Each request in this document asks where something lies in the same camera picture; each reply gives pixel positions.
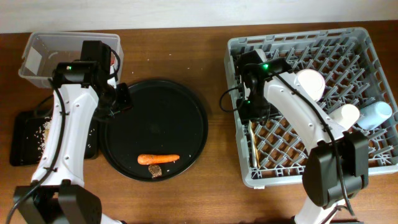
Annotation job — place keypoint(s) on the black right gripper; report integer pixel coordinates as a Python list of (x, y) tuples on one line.
[(244, 113)]

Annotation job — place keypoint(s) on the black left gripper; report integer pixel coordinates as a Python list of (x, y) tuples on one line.
[(125, 105)]

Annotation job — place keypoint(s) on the wooden chopstick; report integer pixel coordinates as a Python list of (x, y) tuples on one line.
[(249, 125)]

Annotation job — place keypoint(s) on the red strawberry snack wrapper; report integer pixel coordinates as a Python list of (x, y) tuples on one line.
[(112, 61)]

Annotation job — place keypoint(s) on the pink plastic bowl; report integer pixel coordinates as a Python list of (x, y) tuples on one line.
[(312, 82)]

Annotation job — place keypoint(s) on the rice and peanut scraps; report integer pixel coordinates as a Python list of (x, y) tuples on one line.
[(44, 127)]

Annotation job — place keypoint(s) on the small white cup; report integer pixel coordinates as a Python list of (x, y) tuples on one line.
[(346, 115)]

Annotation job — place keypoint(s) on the light blue plastic cup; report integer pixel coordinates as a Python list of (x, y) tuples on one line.
[(374, 115)]

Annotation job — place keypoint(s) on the grey plate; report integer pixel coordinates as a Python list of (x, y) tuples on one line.
[(261, 55)]

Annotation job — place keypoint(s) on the white plastic fork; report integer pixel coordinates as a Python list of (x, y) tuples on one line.
[(254, 149)]

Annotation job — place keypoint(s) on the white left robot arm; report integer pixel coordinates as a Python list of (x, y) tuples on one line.
[(83, 90)]

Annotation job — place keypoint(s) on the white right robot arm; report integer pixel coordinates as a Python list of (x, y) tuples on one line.
[(337, 167)]

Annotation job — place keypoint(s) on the clear plastic waste bin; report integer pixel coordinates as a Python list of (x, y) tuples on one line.
[(44, 50)]

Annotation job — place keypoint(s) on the grey dishwasher rack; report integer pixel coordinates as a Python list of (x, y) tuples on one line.
[(347, 60)]

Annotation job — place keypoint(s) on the round black serving tray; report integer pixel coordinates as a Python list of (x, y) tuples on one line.
[(166, 118)]

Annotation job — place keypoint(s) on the orange carrot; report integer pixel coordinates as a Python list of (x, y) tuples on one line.
[(150, 159)]

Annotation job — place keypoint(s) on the brown food scrap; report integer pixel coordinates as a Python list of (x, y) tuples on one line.
[(155, 170)]

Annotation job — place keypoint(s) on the black rectangular tray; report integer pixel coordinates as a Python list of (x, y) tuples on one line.
[(24, 145)]

